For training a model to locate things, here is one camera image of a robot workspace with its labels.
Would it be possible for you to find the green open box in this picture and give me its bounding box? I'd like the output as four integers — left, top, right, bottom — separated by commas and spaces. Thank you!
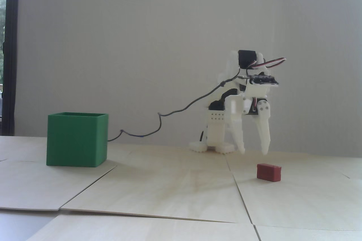
46, 112, 109, 167

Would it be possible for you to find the dark wrist camera board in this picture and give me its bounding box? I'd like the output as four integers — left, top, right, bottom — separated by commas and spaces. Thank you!
247, 74, 280, 86

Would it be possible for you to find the light plywood sheet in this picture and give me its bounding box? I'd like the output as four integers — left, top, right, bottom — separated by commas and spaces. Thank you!
254, 224, 362, 241
61, 145, 253, 223
27, 214, 262, 241
226, 152, 362, 231
0, 136, 118, 211

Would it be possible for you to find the dark camera cable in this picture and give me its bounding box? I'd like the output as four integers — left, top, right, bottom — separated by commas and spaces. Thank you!
107, 67, 255, 142

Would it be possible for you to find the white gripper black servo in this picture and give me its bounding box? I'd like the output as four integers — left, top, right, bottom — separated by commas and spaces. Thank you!
226, 84, 272, 156

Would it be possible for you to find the white backdrop board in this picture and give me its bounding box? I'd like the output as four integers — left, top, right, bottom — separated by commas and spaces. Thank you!
14, 0, 362, 158

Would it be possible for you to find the red white black servo wire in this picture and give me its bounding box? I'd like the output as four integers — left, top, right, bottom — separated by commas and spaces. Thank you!
248, 57, 288, 70

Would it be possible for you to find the red rectangular block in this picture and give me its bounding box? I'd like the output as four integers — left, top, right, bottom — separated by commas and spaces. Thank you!
257, 163, 282, 182

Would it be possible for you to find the black window frame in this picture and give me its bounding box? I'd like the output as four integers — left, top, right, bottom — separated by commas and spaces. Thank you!
3, 0, 20, 137

